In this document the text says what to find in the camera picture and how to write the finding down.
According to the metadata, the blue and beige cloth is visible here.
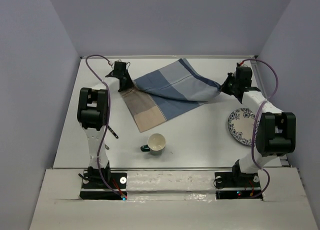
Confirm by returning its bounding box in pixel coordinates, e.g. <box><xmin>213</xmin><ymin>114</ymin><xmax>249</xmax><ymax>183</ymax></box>
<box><xmin>120</xmin><ymin>58</ymin><xmax>221</xmax><ymax>133</ymax></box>

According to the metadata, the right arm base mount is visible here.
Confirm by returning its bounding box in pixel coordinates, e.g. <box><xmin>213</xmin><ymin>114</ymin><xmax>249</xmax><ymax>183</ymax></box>
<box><xmin>213</xmin><ymin>171</ymin><xmax>263</xmax><ymax>200</ymax></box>

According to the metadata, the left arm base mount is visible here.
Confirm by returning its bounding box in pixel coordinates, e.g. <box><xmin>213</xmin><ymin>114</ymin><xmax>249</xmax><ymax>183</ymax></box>
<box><xmin>78</xmin><ymin>170</ymin><xmax>128</xmax><ymax>201</ymax></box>

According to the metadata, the green mug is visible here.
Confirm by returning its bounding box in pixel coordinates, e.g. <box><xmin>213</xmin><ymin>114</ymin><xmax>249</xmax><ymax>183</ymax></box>
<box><xmin>140</xmin><ymin>133</ymin><xmax>167</xmax><ymax>156</ymax></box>

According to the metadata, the metal fork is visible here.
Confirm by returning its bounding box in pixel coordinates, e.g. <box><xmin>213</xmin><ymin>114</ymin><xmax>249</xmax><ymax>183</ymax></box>
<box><xmin>107</xmin><ymin>126</ymin><xmax>119</xmax><ymax>139</ymax></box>

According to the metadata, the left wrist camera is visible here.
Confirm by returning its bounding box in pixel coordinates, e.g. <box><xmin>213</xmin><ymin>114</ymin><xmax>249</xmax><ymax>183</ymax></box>
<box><xmin>108</xmin><ymin>59</ymin><xmax>122</xmax><ymax>67</ymax></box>

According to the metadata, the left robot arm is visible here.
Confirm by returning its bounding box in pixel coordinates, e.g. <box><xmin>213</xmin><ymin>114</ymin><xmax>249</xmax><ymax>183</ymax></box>
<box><xmin>77</xmin><ymin>58</ymin><xmax>115</xmax><ymax>191</ymax></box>

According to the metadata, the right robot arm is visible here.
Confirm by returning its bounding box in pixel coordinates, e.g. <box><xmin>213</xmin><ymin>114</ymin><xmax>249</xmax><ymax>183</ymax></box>
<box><xmin>221</xmin><ymin>65</ymin><xmax>296</xmax><ymax>188</ymax></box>

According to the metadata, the blue floral plate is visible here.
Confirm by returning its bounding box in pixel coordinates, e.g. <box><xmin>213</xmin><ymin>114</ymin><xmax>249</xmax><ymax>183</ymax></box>
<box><xmin>227</xmin><ymin>108</ymin><xmax>256</xmax><ymax>147</ymax></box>

